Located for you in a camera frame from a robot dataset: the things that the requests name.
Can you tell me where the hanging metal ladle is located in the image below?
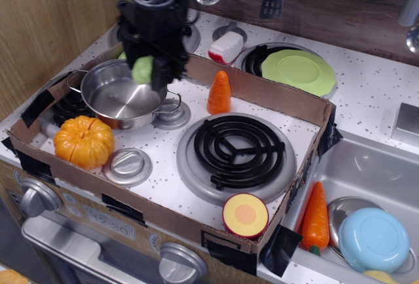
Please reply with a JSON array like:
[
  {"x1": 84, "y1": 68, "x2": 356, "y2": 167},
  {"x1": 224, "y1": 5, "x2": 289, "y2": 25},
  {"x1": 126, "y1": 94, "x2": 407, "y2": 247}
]
[{"x1": 406, "y1": 24, "x2": 419, "y2": 54}]

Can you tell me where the black front right burner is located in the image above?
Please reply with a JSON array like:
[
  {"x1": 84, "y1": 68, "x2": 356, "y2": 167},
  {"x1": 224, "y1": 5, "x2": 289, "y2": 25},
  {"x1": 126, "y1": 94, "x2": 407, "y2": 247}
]
[{"x1": 176, "y1": 113, "x2": 297, "y2": 205}]

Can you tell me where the yellow toy in sink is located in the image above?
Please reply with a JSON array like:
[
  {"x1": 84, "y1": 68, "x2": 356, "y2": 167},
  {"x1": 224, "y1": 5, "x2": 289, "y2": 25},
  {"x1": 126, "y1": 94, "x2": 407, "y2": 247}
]
[{"x1": 363, "y1": 270, "x2": 398, "y2": 284}]

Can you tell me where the grey stovetop knob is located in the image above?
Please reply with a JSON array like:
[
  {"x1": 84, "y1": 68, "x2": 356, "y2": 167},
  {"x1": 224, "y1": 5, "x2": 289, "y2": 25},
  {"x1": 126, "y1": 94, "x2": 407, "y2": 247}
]
[
  {"x1": 212, "y1": 22, "x2": 247, "y2": 43},
  {"x1": 103, "y1": 148, "x2": 153, "y2": 188},
  {"x1": 152, "y1": 99, "x2": 191, "y2": 130}
]

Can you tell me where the grey oven door handle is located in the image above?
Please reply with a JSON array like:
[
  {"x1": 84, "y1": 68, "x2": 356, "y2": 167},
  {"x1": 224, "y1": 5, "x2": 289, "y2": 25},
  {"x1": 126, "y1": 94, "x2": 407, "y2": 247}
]
[{"x1": 22, "y1": 216, "x2": 162, "y2": 283}]

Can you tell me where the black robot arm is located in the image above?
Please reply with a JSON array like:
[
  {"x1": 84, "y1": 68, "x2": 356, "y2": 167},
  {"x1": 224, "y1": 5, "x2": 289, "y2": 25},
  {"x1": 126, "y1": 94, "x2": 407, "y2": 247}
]
[{"x1": 117, "y1": 0, "x2": 190, "y2": 91}]

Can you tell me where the black burner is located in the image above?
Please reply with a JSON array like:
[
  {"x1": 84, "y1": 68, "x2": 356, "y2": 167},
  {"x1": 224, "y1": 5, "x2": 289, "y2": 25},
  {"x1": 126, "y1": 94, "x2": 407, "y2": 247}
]
[
  {"x1": 40, "y1": 91, "x2": 94, "y2": 128},
  {"x1": 233, "y1": 42, "x2": 319, "y2": 77},
  {"x1": 176, "y1": 113, "x2": 297, "y2": 205},
  {"x1": 109, "y1": 3, "x2": 200, "y2": 58}
]

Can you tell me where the grey oven knob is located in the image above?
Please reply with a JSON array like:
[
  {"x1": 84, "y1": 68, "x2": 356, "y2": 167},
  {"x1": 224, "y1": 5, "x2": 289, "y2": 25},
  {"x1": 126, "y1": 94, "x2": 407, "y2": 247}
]
[
  {"x1": 20, "y1": 178, "x2": 63, "y2": 218},
  {"x1": 158, "y1": 242, "x2": 208, "y2": 284}
]

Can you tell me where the yellow object bottom left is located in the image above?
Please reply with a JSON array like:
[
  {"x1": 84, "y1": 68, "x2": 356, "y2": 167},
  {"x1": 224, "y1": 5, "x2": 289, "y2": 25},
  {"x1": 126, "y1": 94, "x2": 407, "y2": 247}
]
[{"x1": 0, "y1": 270, "x2": 27, "y2": 284}]

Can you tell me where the grey oven knob left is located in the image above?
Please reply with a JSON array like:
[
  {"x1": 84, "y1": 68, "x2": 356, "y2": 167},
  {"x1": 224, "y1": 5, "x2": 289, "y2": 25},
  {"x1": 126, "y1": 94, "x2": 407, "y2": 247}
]
[{"x1": 20, "y1": 178, "x2": 63, "y2": 218}]

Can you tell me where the silver metal lid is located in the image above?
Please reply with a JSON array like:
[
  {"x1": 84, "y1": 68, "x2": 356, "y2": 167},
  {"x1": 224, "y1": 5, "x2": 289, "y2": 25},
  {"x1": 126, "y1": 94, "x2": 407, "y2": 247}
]
[{"x1": 327, "y1": 197, "x2": 410, "y2": 271}]

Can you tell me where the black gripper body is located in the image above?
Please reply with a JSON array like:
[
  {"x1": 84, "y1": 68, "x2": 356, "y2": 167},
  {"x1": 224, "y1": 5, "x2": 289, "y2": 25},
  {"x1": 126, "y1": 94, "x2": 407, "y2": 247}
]
[{"x1": 117, "y1": 0, "x2": 188, "y2": 62}]

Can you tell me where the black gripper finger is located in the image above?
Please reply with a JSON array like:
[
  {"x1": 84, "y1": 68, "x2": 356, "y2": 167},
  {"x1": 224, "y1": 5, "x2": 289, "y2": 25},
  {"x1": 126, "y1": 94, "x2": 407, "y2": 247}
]
[
  {"x1": 122, "y1": 37, "x2": 147, "y2": 69},
  {"x1": 151, "y1": 56, "x2": 187, "y2": 91}
]

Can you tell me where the silver sink basin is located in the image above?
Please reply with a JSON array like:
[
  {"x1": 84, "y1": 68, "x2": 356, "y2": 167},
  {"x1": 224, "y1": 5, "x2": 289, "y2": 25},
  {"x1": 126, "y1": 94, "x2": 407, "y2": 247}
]
[{"x1": 283, "y1": 132, "x2": 418, "y2": 283}]

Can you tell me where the green toy broccoli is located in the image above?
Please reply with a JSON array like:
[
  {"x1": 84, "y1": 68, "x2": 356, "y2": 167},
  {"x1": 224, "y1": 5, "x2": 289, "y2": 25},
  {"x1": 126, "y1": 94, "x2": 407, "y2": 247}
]
[{"x1": 132, "y1": 56, "x2": 154, "y2": 84}]

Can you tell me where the light green plastic plate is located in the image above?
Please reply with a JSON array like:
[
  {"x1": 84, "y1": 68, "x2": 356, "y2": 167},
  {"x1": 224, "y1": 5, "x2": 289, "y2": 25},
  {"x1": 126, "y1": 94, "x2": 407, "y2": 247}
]
[{"x1": 261, "y1": 49, "x2": 337, "y2": 96}]

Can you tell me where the grey stovetop knob rear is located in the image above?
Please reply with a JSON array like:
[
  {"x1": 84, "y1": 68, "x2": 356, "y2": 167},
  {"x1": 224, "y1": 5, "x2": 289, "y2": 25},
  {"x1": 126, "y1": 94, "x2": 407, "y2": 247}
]
[{"x1": 212, "y1": 22, "x2": 247, "y2": 43}]

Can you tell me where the grey oven knob right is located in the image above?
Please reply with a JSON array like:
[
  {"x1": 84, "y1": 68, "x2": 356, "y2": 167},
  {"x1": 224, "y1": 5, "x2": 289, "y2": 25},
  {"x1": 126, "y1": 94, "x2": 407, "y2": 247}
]
[{"x1": 158, "y1": 242, "x2": 208, "y2": 284}]

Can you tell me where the orange toy pumpkin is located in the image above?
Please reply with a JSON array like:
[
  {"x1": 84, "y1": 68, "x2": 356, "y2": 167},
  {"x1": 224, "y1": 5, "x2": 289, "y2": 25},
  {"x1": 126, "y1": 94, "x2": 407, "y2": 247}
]
[{"x1": 54, "y1": 115, "x2": 115, "y2": 171}]

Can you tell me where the black rear left burner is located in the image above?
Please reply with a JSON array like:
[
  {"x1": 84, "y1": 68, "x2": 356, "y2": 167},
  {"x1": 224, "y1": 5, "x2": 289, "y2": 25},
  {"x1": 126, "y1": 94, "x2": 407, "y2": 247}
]
[{"x1": 109, "y1": 3, "x2": 200, "y2": 58}]

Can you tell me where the silver faucet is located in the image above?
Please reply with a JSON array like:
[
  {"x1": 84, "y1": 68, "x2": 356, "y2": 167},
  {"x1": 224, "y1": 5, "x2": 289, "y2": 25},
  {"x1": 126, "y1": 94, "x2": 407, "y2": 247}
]
[{"x1": 397, "y1": 0, "x2": 418, "y2": 27}]

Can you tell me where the light blue plastic bowl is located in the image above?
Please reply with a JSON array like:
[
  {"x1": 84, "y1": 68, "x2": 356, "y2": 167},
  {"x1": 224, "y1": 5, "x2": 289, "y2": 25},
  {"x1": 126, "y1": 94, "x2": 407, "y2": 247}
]
[{"x1": 338, "y1": 207, "x2": 410, "y2": 274}]

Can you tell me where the grey stovetop knob front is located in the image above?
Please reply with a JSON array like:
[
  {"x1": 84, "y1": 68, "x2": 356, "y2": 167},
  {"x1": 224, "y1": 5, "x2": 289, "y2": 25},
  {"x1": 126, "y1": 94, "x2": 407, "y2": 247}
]
[{"x1": 103, "y1": 148, "x2": 153, "y2": 188}]

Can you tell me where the hanging metal spatula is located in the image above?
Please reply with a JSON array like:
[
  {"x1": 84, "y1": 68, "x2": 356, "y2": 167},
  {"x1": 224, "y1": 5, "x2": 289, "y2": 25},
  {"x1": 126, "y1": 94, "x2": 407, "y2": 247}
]
[{"x1": 259, "y1": 0, "x2": 284, "y2": 20}]

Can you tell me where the oven clock display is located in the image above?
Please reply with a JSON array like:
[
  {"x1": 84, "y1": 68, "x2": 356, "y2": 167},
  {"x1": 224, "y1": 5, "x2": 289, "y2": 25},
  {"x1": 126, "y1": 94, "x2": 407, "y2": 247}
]
[{"x1": 82, "y1": 205, "x2": 136, "y2": 240}]

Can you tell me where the grey stovetop knob centre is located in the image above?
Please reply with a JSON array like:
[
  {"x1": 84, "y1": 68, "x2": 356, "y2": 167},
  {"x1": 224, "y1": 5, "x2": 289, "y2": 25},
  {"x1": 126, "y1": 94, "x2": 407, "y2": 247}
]
[{"x1": 152, "y1": 99, "x2": 191, "y2": 130}]

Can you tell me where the pale green toy ball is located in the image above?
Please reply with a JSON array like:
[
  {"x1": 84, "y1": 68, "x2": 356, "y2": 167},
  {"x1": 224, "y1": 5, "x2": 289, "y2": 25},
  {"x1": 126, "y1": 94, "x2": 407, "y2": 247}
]
[{"x1": 118, "y1": 52, "x2": 126, "y2": 60}]

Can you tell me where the black front left burner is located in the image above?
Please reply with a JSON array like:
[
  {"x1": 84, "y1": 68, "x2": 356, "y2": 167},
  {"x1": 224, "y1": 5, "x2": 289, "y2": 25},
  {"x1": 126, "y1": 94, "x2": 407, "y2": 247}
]
[{"x1": 40, "y1": 91, "x2": 94, "y2": 128}]

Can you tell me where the brown cardboard fence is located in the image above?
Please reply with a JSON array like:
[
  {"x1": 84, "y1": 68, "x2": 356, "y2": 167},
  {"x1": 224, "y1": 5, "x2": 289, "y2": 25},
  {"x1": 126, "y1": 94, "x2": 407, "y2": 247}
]
[{"x1": 1, "y1": 37, "x2": 344, "y2": 277}]

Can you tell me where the orange toy carrot piece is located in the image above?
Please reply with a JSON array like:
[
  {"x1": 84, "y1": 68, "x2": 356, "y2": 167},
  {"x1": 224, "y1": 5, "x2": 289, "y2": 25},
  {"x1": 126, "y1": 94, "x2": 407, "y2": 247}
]
[{"x1": 207, "y1": 71, "x2": 231, "y2": 115}]

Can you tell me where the red white toy slice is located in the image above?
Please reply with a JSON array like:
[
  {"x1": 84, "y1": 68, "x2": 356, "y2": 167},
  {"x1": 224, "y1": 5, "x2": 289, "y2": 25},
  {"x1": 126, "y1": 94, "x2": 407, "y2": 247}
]
[{"x1": 208, "y1": 31, "x2": 244, "y2": 64}]

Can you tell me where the black rear right burner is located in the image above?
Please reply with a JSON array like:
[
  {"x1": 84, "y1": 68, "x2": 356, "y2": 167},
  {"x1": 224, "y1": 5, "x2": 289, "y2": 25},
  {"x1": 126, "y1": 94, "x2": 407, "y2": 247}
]
[{"x1": 233, "y1": 42, "x2": 319, "y2": 77}]

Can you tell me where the stainless steel pot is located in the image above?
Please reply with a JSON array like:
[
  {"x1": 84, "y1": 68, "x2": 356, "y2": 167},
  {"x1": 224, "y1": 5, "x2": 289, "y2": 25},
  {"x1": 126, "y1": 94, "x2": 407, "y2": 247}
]
[{"x1": 67, "y1": 59, "x2": 175, "y2": 130}]

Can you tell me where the halved toy peach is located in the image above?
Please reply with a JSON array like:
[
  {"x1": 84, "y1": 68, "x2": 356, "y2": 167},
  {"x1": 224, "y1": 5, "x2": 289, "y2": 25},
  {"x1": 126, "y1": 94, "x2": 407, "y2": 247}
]
[{"x1": 222, "y1": 193, "x2": 269, "y2": 239}]

